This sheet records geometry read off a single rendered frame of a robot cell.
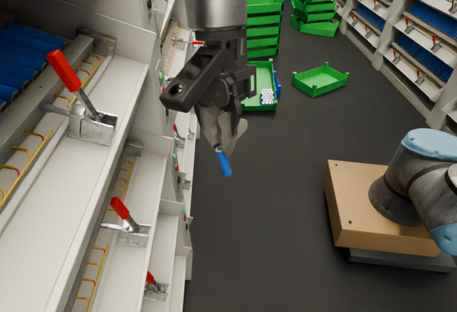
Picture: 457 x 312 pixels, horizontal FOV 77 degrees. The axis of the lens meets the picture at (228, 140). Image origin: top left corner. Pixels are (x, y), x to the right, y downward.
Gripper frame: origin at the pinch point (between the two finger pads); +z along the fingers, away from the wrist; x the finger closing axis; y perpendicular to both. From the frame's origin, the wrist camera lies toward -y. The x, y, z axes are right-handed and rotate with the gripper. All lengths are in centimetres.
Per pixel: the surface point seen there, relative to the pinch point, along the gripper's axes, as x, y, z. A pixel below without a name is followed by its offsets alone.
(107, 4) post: 8.3, -10.3, -24.4
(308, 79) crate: 48, 147, 27
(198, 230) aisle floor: 31, 19, 51
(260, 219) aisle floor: 16, 37, 51
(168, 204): 15.0, -2.6, 17.0
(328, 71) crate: 39, 161, 24
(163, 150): 10.6, -4.2, 1.1
